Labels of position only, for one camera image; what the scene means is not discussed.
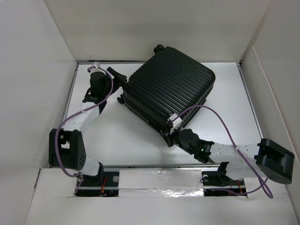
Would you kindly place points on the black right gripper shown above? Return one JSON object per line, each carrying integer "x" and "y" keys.
{"x": 168, "y": 137}

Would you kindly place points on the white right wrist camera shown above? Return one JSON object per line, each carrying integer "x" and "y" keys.
{"x": 174, "y": 122}

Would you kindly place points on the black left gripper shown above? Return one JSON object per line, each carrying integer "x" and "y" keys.
{"x": 119, "y": 78}

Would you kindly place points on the black hard-shell suitcase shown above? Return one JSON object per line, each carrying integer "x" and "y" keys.
{"x": 166, "y": 84}

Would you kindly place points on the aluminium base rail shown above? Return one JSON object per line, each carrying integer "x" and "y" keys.
{"x": 170, "y": 182}

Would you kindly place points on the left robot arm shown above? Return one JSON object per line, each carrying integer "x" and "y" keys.
{"x": 66, "y": 146}

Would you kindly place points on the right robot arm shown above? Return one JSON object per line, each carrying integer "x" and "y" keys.
{"x": 267, "y": 158}

